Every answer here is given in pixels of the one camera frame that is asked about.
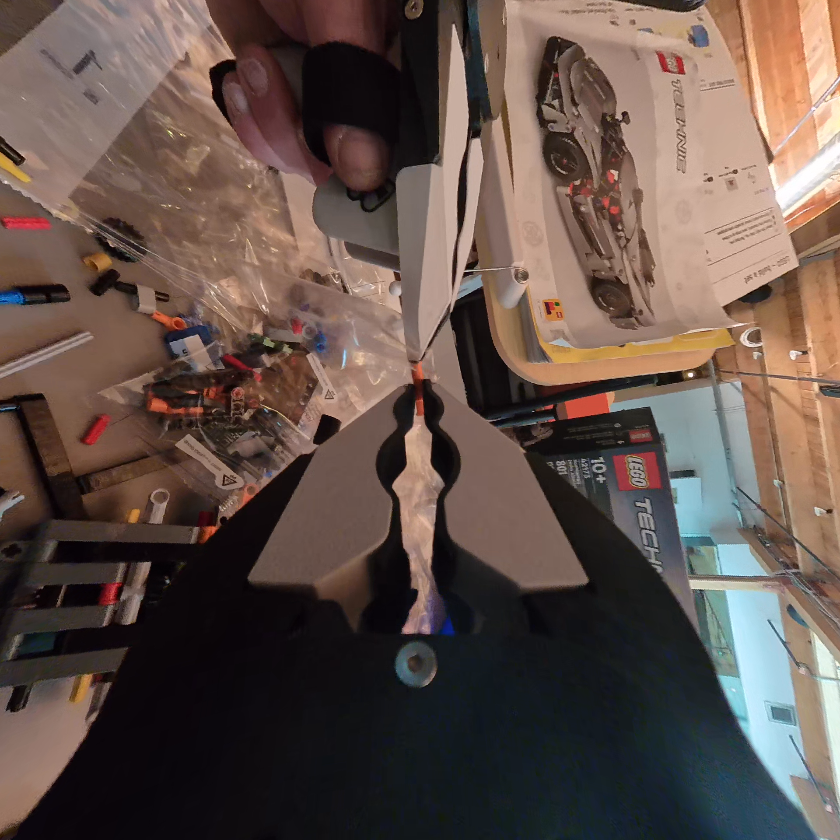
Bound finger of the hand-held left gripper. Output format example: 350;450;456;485
396;26;469;360
425;140;487;357

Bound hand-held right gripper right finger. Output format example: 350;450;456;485
423;381;589;632

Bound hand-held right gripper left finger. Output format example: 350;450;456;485
248;384;421;634

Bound small clear lego bag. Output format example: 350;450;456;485
98;289;460;634

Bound pile of loose lego pieces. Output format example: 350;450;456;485
0;134;178;526

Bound black L-shaped lego beam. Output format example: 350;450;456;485
0;394;175;519

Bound person's left hand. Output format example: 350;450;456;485
205;0;408;193

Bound orange object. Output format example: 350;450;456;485
564;394;615;422

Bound wooden book stand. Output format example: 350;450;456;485
387;118;718;388

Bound printed car picture sheet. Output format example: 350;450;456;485
502;0;800;349

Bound yellow-edged instruction booklet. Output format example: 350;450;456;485
525;289;735;366

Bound torn open clear bag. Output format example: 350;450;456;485
0;0;342;283

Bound white ceiling light tube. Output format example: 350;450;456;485
774;141;840;211

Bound black metal frame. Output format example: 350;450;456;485
453;289;559;422

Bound grey lego frame assembly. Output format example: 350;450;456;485
0;518;206;686

